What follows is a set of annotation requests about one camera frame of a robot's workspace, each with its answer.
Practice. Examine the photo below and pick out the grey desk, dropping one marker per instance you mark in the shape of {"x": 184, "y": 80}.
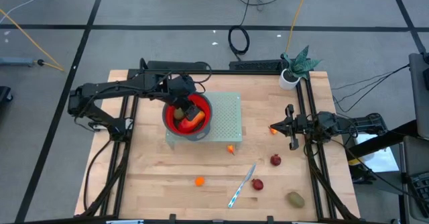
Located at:
{"x": 419, "y": 93}

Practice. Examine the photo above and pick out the small orange toy pepper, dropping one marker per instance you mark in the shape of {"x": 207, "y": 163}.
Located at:
{"x": 273, "y": 131}
{"x": 231, "y": 149}

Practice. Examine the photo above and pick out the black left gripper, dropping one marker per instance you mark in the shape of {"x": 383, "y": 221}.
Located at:
{"x": 181, "y": 90}

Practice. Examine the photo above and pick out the brown green toy kiwi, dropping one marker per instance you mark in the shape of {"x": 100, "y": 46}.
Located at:
{"x": 178, "y": 114}
{"x": 296, "y": 200}

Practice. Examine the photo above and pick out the dark red toy pomegranate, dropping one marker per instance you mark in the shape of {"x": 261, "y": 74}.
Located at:
{"x": 257, "y": 184}
{"x": 275, "y": 160}

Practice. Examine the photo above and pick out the black power strip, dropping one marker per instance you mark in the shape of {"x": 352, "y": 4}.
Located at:
{"x": 256, "y": 65}

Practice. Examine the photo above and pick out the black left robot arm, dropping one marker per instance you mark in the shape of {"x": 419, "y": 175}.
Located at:
{"x": 110, "y": 88}

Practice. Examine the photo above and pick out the black keyboard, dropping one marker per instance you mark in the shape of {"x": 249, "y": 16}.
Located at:
{"x": 421, "y": 188}

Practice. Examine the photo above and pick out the snake plant in white pot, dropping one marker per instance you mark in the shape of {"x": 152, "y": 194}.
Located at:
{"x": 298, "y": 68}

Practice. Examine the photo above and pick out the black aluminium rig frame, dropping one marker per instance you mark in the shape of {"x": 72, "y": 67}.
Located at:
{"x": 218, "y": 72}

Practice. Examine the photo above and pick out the red collapsible bowl grey rim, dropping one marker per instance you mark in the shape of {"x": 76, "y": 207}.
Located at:
{"x": 204, "y": 130}

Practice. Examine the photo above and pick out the green perforated metal riser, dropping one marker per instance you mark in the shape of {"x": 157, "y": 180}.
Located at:
{"x": 228, "y": 116}

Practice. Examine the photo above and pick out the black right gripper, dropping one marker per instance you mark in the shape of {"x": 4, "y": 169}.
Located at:
{"x": 303, "y": 125}

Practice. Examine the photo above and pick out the white sheet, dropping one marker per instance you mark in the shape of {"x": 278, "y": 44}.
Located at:
{"x": 378, "y": 157}

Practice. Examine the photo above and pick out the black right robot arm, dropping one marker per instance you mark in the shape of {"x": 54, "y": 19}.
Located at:
{"x": 352, "y": 125}

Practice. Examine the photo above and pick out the orange toy mandarin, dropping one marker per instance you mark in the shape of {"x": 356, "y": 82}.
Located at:
{"x": 199, "y": 181}

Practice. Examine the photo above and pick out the grey table foot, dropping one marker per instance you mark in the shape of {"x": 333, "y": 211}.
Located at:
{"x": 16, "y": 61}

